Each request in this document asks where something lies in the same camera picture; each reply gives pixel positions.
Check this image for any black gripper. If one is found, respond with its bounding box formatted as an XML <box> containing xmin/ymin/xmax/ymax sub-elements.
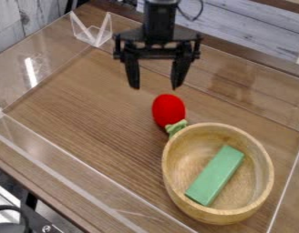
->
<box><xmin>114</xmin><ymin>27</ymin><xmax>203</xmax><ymax>89</ymax></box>

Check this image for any red plush strawberry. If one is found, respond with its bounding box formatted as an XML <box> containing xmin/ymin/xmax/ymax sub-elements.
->
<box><xmin>152</xmin><ymin>94</ymin><xmax>187</xmax><ymax>137</ymax></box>

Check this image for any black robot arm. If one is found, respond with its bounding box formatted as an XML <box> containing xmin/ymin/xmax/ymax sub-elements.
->
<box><xmin>114</xmin><ymin>0</ymin><xmax>203</xmax><ymax>89</ymax></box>

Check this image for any wooden oval bowl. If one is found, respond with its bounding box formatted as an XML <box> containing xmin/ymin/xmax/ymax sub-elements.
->
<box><xmin>162</xmin><ymin>123</ymin><xmax>275</xmax><ymax>225</ymax></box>

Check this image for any green rectangular block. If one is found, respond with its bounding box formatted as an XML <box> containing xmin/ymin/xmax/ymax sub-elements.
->
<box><xmin>184</xmin><ymin>145</ymin><xmax>245</xmax><ymax>207</ymax></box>

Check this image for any clear acrylic corner bracket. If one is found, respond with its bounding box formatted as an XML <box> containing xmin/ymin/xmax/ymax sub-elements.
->
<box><xmin>69</xmin><ymin>12</ymin><xmax>114</xmax><ymax>47</ymax></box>

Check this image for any black metal table mount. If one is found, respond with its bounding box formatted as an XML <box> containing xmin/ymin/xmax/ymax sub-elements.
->
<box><xmin>20</xmin><ymin>191</ymin><xmax>63</xmax><ymax>233</ymax></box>

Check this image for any black cable lower left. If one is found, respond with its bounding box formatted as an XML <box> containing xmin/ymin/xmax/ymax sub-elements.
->
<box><xmin>0</xmin><ymin>205</ymin><xmax>35</xmax><ymax>233</ymax></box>

